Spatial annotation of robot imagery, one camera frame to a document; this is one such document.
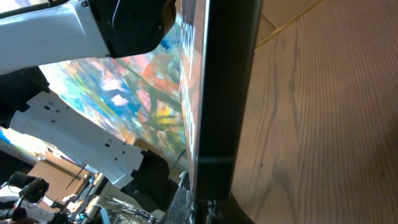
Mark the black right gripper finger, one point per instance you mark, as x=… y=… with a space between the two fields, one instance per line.
x=183 y=207

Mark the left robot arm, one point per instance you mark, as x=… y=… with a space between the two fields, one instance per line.
x=36 y=33

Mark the rose gold Galaxy smartphone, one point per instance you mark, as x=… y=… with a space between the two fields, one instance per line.
x=217 y=46

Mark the colourful abstract painting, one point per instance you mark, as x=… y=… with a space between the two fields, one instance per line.
x=132 y=97

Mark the cluttered background desk equipment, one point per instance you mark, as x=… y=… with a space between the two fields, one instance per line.
x=58 y=178

